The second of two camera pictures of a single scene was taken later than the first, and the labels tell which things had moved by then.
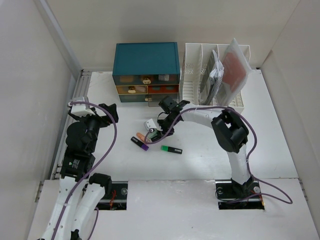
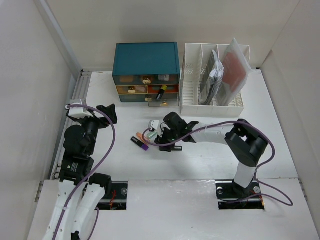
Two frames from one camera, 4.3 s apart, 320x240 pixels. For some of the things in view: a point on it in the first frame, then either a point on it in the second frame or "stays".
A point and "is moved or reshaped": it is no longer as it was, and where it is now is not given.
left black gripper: (104, 121) stays
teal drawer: (146, 79) stays
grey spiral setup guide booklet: (212, 80) stays
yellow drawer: (132, 89) stays
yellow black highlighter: (156, 138) is moved or reshaped
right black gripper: (164, 131) -> (161, 140)
